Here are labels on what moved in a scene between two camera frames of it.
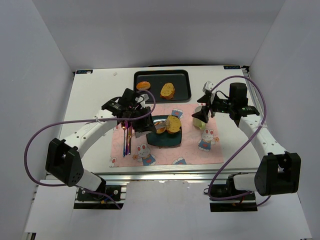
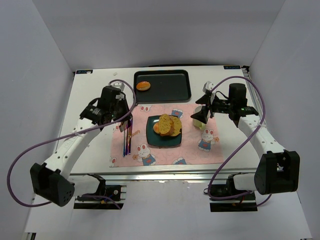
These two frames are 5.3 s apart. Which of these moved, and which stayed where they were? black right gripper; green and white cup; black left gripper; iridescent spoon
Moved: black left gripper
Stayed: black right gripper; green and white cup; iridescent spoon
